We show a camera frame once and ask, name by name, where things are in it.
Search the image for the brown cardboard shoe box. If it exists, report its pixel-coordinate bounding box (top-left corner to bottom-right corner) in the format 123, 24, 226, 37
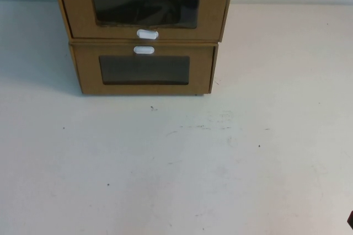
68, 40, 219, 98
51, 0, 236, 41

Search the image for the white plastic box handle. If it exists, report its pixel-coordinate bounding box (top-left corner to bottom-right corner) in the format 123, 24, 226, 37
136, 29, 159, 40

